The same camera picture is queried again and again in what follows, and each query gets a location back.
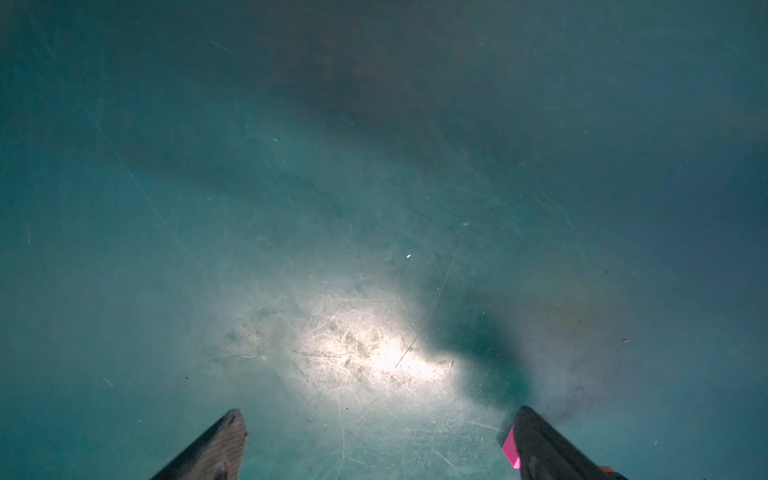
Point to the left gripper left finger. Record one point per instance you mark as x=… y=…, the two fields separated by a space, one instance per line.
x=217 y=454

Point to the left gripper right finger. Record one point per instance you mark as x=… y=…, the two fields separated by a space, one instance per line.
x=546 y=454

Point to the magenta lego brick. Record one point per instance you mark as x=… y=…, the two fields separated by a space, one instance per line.
x=509 y=448

